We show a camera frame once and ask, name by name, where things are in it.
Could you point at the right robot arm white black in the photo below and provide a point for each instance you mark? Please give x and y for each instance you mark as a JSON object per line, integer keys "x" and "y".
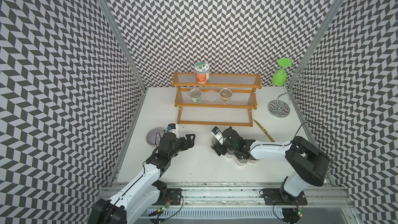
{"x": 310, "y": 164}

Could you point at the green label seed cup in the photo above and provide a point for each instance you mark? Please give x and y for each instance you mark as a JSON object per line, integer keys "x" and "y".
{"x": 195, "y": 95}

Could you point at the wooden two-tier shelf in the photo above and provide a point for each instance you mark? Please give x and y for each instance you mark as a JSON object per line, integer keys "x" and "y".
{"x": 238, "y": 112}

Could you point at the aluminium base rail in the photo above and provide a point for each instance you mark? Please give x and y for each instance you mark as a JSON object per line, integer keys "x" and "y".
{"x": 221, "y": 201}

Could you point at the green plastic wine glass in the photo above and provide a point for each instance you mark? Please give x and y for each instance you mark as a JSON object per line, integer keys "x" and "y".
{"x": 280, "y": 76}

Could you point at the tall seed jar orange label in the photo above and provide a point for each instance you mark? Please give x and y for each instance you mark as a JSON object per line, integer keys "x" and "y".
{"x": 202, "y": 72}

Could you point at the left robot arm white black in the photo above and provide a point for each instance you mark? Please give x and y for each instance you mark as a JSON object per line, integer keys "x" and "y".
{"x": 146, "y": 189}

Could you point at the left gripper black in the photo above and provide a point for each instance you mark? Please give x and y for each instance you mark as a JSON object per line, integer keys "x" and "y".
{"x": 190, "y": 143}

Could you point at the lilac bowl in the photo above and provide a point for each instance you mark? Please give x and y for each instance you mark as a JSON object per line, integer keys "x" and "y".
{"x": 153, "y": 137}

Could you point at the clear plastic lid on shelf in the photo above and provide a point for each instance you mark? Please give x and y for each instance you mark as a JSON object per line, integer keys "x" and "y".
{"x": 211, "y": 95}

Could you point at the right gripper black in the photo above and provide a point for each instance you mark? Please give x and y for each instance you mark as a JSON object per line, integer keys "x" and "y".
{"x": 218, "y": 150}

